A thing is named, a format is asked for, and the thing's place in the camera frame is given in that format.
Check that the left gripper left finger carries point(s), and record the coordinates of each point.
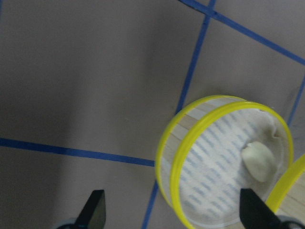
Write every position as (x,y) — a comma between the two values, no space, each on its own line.
(92,216)

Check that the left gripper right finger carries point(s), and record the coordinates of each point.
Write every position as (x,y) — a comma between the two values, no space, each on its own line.
(255,214)

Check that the yellow steamer layer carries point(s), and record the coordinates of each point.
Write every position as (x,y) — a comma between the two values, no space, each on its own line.
(288,195)
(181,133)

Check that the white steamed bun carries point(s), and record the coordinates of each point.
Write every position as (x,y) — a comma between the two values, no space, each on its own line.
(259,161)

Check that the white steamer cloth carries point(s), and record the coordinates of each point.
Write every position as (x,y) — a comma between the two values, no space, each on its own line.
(213,172)

